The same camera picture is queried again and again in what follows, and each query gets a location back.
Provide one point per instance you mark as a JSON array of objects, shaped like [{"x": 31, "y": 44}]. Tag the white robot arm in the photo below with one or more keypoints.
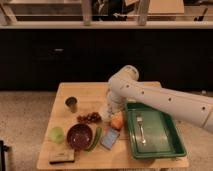
[{"x": 192, "y": 108}]

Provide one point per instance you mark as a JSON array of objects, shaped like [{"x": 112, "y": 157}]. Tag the white plastic cup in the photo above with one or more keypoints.
[{"x": 105, "y": 115}]

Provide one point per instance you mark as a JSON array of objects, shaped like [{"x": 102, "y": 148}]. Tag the bunch of dark grapes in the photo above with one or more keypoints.
[{"x": 93, "y": 117}]

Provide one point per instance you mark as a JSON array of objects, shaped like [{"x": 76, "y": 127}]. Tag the orange carrot piece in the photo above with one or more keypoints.
[{"x": 117, "y": 121}]

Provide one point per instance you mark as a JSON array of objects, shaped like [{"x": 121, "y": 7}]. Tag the green cucumber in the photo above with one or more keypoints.
[{"x": 96, "y": 139}]

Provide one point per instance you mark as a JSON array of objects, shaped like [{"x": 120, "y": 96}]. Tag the silver metal fork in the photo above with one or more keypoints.
[{"x": 140, "y": 123}]

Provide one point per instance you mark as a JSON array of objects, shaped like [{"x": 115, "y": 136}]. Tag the blue sponge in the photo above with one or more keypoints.
[{"x": 109, "y": 138}]

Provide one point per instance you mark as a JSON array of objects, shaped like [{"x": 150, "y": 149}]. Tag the wooden table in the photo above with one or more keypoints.
[{"x": 90, "y": 97}]

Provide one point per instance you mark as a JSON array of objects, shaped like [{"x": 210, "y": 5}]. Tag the dark red bowl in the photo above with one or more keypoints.
[{"x": 79, "y": 136}]

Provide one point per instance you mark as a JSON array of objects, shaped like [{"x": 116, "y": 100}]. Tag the green apple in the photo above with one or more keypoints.
[{"x": 56, "y": 135}]

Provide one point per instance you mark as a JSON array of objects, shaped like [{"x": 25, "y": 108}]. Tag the green plastic tray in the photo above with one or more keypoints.
[{"x": 162, "y": 137}]

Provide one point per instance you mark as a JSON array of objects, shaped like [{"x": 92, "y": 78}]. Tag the brown wooden block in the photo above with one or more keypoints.
[{"x": 61, "y": 156}]

